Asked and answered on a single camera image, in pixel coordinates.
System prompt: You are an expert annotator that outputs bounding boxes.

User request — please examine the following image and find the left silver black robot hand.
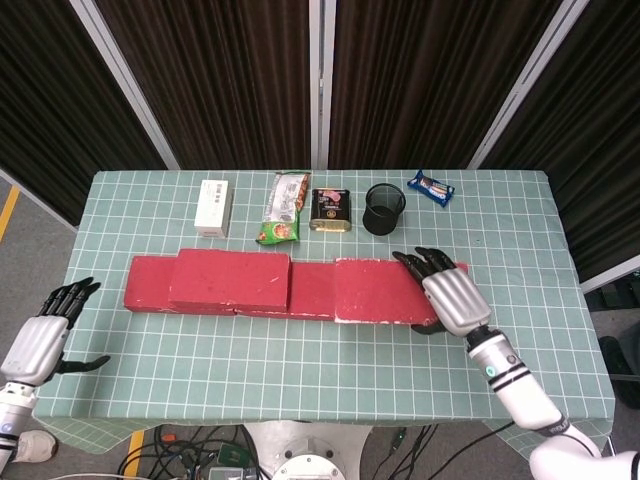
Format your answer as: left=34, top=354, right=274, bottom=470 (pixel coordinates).
left=0, top=277, right=111, bottom=387

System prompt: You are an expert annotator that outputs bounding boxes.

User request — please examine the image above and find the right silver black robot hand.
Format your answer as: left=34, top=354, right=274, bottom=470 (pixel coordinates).
left=392, top=247, right=494, bottom=337

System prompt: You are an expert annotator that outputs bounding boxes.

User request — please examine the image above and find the red rectangular brick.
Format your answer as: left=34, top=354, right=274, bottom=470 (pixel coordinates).
left=234, top=260, right=337, bottom=320
left=333, top=257, right=471, bottom=326
left=123, top=256, right=236, bottom=316
left=168, top=248, right=292, bottom=314

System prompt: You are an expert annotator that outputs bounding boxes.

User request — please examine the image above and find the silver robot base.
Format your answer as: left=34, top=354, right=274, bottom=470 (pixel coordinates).
left=244, top=422, right=374, bottom=480

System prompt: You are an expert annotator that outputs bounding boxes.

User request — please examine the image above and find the white shoe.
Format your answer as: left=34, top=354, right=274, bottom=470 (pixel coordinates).
left=14, top=429, right=57, bottom=464

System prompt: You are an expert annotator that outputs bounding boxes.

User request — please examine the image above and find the black mesh pen holder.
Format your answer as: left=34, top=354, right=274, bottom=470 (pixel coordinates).
left=362, top=182, right=407, bottom=236

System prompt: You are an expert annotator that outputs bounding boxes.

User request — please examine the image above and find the blue cookie packet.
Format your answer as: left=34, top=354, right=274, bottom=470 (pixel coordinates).
left=406, top=169, right=456, bottom=209

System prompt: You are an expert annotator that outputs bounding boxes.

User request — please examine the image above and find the yellow floor tape strip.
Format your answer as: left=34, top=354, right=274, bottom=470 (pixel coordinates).
left=122, top=432, right=146, bottom=476
left=0, top=185, right=21, bottom=241

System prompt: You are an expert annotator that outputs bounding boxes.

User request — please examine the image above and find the black gold luncheon meat can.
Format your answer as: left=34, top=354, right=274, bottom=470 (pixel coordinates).
left=308, top=187, right=354, bottom=234

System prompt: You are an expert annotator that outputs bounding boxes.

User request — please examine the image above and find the green checked tablecloth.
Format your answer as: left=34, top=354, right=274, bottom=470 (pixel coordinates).
left=32, top=169, right=619, bottom=469

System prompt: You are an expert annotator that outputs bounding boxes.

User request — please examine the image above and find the green white snack packet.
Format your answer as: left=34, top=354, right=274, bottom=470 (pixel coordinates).
left=255, top=172, right=311, bottom=246

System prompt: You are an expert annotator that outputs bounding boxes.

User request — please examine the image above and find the green circuit board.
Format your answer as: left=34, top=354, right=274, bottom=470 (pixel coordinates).
left=218, top=443, right=247, bottom=465

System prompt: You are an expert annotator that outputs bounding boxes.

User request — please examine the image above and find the grey electronics box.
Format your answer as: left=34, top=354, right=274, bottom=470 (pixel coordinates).
left=205, top=465, right=249, bottom=480

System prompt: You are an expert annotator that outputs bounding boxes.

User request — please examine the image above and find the dark ribbed partition panel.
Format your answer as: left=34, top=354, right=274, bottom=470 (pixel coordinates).
left=0, top=0, right=169, bottom=226
left=482, top=0, right=640, bottom=284
left=329, top=0, right=564, bottom=171
left=94, top=0, right=314, bottom=171

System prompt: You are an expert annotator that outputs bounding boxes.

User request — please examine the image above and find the white cardboard box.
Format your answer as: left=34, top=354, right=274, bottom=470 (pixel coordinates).
left=193, top=179, right=235, bottom=239

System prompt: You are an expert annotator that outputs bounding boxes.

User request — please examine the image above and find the black cable tangle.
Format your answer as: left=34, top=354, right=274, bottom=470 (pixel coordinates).
left=117, top=424, right=261, bottom=480
left=387, top=424, right=441, bottom=480

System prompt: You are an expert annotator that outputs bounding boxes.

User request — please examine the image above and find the silver partition post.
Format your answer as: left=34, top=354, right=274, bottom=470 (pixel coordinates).
left=308, top=0, right=335, bottom=171
left=467, top=0, right=584, bottom=171
left=68, top=0, right=181, bottom=171

